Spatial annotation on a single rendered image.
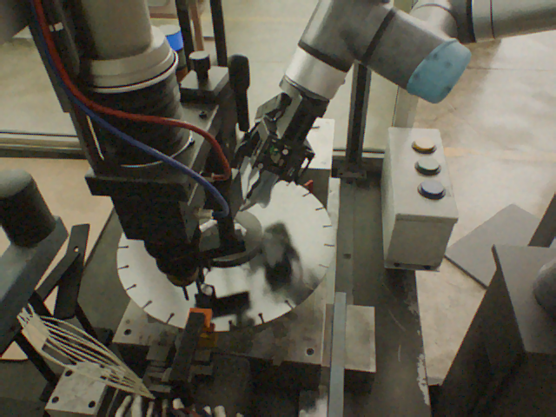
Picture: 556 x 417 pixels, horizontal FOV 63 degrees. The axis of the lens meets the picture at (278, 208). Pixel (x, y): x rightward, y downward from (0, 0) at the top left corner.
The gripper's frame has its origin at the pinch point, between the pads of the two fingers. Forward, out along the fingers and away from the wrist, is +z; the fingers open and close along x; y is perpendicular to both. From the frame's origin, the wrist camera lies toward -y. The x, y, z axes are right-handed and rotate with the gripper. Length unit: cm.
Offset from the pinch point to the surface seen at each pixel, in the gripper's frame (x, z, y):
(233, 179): -7.1, -9.4, 13.8
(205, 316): -3.7, 7.7, 18.0
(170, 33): -17.2, -14.4, -21.7
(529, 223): 152, 7, -82
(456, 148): 145, 1, -142
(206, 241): -5.9, 1.3, 11.4
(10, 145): -44, 39, -64
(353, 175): 33.7, 0.2, -32.6
